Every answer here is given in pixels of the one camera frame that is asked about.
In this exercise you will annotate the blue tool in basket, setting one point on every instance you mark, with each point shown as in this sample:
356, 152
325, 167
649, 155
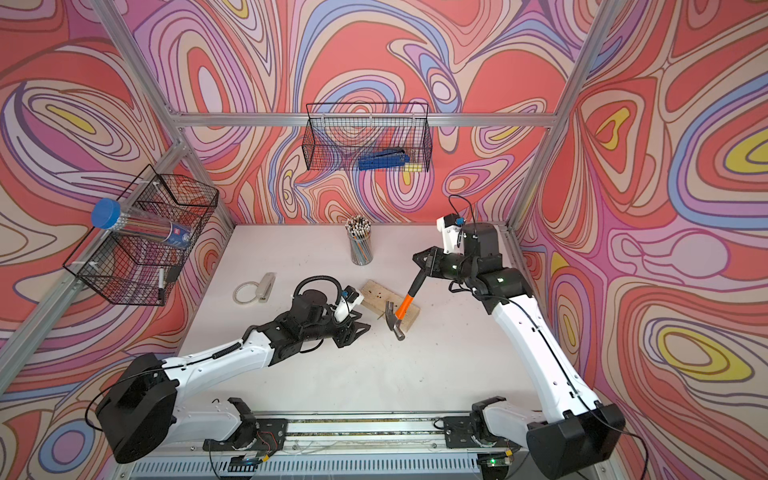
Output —
384, 159

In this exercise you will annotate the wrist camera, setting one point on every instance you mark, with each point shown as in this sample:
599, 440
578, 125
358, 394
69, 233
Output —
451, 226
350, 298

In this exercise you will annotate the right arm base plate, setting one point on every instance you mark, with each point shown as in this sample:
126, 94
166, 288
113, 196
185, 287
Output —
463, 432

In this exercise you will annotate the cup of coloured pencils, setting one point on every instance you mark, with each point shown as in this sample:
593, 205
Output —
358, 229

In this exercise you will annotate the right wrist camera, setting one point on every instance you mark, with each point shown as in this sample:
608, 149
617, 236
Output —
451, 226

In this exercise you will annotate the back wire basket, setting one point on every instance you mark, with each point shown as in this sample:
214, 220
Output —
337, 134

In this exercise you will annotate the clear bottle blue cap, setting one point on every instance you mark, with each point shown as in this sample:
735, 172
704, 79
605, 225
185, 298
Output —
108, 214

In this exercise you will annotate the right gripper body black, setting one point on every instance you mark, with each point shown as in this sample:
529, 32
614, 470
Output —
451, 266

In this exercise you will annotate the claw hammer orange black handle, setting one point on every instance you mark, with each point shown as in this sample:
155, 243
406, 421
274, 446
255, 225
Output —
394, 317

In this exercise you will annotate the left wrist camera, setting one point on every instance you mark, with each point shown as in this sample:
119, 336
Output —
350, 298

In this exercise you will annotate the wire basket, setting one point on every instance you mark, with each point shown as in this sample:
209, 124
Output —
130, 270
337, 134

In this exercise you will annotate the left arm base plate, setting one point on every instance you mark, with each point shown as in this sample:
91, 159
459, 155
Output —
264, 435

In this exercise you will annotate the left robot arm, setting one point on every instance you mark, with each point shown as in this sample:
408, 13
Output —
149, 406

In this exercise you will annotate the left wire basket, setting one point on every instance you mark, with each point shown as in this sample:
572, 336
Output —
130, 270

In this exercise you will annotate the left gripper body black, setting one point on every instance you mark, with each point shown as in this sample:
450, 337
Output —
327, 329

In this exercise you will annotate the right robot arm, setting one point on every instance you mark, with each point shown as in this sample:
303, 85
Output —
573, 429

